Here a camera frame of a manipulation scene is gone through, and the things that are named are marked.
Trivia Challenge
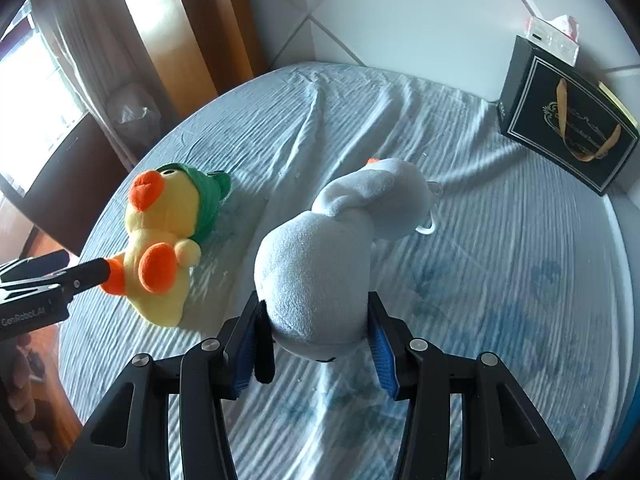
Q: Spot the black gift bag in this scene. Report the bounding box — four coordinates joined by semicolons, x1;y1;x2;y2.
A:
497;35;640;197

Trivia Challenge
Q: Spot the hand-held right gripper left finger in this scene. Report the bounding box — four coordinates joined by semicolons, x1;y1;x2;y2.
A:
55;290;266;480

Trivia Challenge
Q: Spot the white curtain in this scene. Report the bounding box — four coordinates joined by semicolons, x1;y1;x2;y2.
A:
27;0;147;171

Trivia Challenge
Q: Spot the pink white tissue box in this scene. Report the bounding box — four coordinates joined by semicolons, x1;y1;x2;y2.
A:
524;14;581;66

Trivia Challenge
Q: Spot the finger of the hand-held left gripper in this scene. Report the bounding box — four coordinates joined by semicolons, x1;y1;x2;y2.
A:
0;251;69;283
47;257;113;295

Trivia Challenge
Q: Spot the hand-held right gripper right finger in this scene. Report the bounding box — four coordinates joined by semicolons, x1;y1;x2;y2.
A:
367;291;576;480

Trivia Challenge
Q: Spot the pale grey plush toy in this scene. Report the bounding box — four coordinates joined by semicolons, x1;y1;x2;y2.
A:
252;157;443;386

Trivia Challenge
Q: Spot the dark cabinet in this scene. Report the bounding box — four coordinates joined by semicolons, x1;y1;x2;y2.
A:
0;114;138;256

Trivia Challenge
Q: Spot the wooden door frame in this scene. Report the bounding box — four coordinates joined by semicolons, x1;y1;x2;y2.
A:
112;0;266;111

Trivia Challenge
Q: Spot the clear plastic bag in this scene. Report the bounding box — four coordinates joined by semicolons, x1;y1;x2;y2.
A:
106;81;162;137

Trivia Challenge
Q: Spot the window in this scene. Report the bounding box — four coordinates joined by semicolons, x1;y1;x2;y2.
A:
0;0;88;181

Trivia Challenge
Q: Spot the yellow duck plush green hat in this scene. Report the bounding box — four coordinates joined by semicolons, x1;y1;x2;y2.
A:
100;162;233;329

